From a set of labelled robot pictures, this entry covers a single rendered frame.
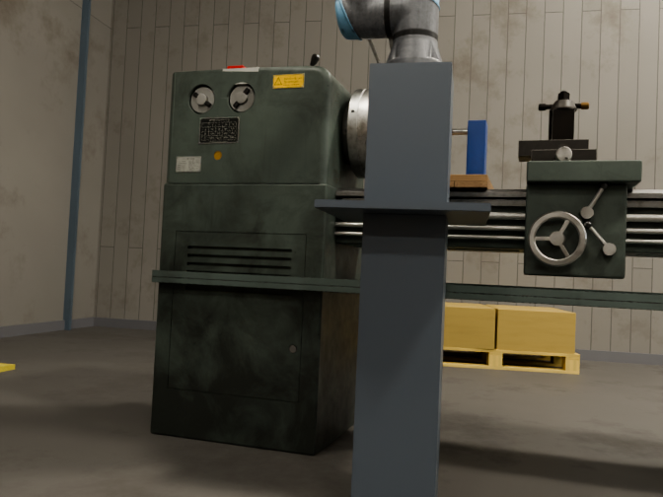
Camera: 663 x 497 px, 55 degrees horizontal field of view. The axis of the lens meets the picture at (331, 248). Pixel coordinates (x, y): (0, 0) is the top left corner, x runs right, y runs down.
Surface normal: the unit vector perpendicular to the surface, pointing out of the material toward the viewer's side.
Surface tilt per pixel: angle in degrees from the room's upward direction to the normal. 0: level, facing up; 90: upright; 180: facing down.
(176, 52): 90
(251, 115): 90
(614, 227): 90
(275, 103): 90
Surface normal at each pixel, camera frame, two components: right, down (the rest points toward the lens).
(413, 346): -0.21, -0.04
